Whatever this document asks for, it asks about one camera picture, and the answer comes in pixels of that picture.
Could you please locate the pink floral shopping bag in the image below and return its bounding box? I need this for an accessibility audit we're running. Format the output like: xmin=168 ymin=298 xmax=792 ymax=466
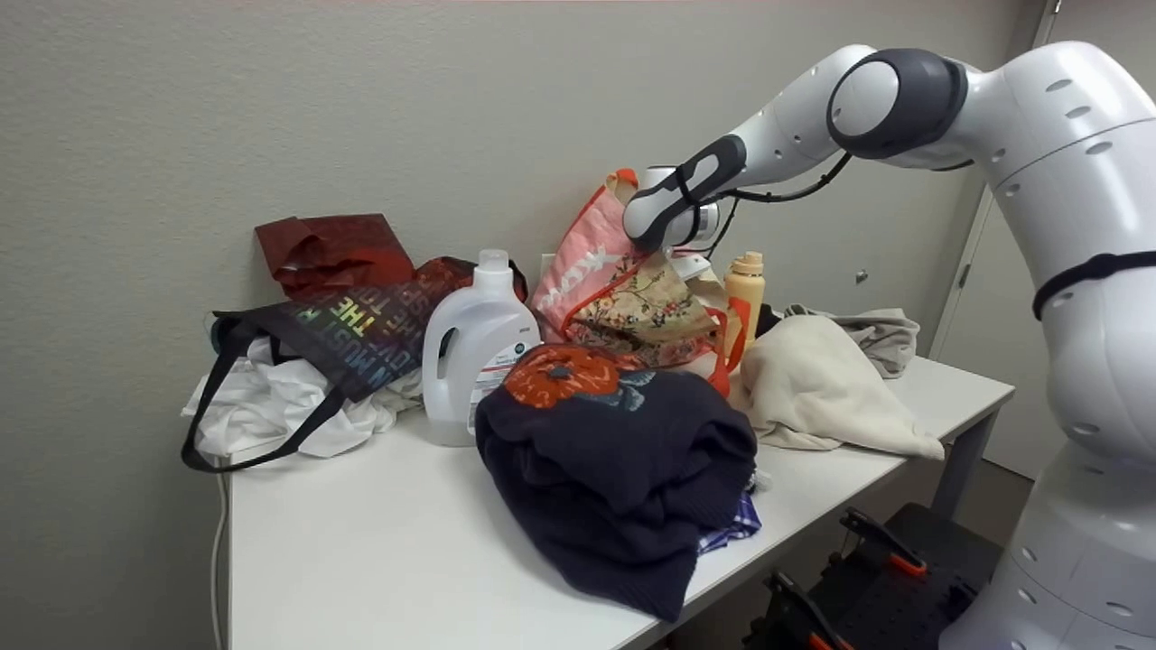
xmin=524 ymin=163 xmax=756 ymax=395

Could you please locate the navy blue clothing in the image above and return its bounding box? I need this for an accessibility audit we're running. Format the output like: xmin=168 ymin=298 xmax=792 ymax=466
xmin=473 ymin=365 xmax=763 ymax=627

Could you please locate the black tote bag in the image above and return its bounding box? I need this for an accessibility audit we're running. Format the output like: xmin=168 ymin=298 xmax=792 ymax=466
xmin=178 ymin=253 xmax=534 ymax=476

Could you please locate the dark red bag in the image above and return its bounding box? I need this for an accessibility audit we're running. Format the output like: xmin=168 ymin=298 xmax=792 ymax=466
xmin=254 ymin=210 xmax=421 ymax=303

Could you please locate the dark tote bag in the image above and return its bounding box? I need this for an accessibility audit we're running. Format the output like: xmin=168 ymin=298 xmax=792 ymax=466
xmin=178 ymin=336 xmax=426 ymax=474

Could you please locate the orange printed cloth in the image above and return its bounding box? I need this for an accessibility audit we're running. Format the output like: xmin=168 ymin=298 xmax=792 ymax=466
xmin=497 ymin=338 xmax=662 ymax=417

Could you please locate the white detergent bottle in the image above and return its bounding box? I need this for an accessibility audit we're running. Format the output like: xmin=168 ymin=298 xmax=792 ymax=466
xmin=415 ymin=244 xmax=546 ymax=450

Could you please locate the tan drink bottle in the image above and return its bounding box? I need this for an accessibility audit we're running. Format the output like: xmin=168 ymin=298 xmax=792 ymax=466
xmin=719 ymin=247 xmax=770 ymax=369

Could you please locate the blue patterned cloth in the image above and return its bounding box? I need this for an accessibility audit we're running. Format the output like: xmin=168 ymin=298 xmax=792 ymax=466
xmin=693 ymin=482 xmax=767 ymax=558

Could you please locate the cream towel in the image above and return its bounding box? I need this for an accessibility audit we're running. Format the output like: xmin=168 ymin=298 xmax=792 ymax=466
xmin=728 ymin=309 xmax=950 ymax=466

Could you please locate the light grey cloth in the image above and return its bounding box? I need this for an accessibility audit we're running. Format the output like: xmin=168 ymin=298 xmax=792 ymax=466
xmin=787 ymin=303 xmax=923 ymax=381

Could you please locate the black orange tool case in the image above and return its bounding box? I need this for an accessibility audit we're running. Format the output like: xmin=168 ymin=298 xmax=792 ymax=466
xmin=745 ymin=501 xmax=1004 ymax=650

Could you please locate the grey table leg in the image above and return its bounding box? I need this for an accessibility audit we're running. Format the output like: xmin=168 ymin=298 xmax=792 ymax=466
xmin=928 ymin=407 xmax=1006 ymax=522

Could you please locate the white hanging cable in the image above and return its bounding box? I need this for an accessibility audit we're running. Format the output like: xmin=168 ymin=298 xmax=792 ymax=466
xmin=201 ymin=474 xmax=236 ymax=650

